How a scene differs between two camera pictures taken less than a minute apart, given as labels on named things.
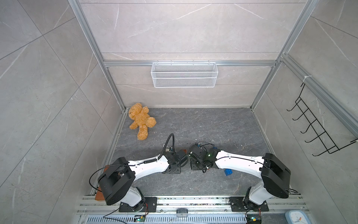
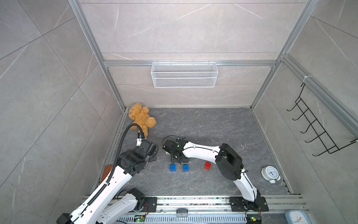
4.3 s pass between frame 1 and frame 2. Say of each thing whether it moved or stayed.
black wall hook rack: stayed
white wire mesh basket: stayed
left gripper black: moved
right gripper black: moved
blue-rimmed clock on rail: stayed
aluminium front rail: stayed
